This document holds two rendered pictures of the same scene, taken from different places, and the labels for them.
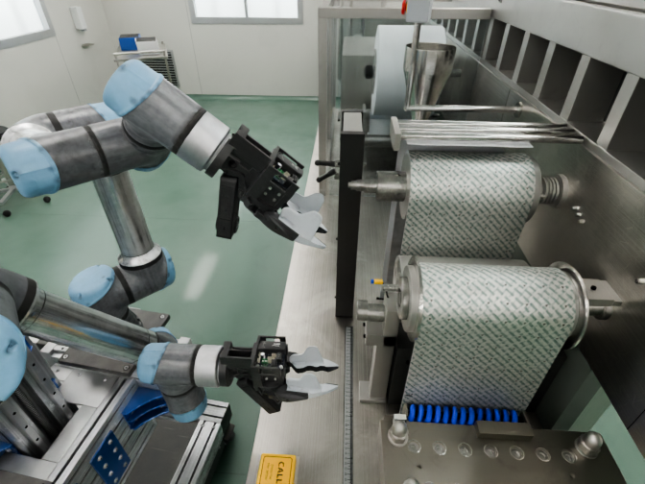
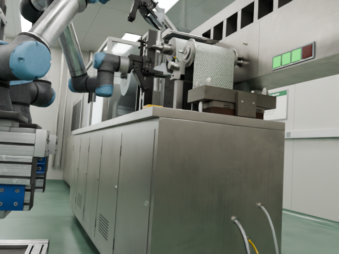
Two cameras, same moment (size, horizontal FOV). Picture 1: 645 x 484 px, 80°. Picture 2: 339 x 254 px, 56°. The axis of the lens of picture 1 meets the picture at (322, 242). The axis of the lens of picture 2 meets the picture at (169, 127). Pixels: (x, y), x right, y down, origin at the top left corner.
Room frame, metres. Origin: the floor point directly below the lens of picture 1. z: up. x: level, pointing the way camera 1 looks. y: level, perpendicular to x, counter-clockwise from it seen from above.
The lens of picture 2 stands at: (-0.94, 0.65, 0.72)
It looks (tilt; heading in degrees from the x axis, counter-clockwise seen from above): 5 degrees up; 333
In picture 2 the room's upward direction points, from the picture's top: 4 degrees clockwise
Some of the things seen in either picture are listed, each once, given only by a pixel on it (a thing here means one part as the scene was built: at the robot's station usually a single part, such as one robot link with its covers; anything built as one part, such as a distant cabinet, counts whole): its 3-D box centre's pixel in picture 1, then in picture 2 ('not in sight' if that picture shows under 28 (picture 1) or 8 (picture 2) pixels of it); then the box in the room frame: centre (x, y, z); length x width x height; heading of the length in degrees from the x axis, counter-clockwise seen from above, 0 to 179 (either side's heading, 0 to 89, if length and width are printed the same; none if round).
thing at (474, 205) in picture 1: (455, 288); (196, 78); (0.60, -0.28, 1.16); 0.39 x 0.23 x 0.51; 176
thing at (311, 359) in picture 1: (313, 357); (159, 71); (0.46, 0.02, 1.12); 0.09 x 0.03 x 0.06; 96
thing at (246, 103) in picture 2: not in sight; (246, 105); (0.19, -0.31, 0.97); 0.10 x 0.03 x 0.11; 86
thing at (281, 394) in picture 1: (286, 387); (153, 72); (0.41, 0.07, 1.09); 0.09 x 0.05 x 0.02; 78
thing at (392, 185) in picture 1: (390, 185); (166, 49); (0.73, -0.15, 1.34); 0.06 x 0.06 x 0.06; 86
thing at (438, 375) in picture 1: (473, 379); (213, 79); (0.41, -0.27, 1.11); 0.23 x 0.01 x 0.18; 86
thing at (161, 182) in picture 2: not in sight; (132, 189); (1.41, -0.26, 0.43); 2.52 x 0.64 x 0.86; 176
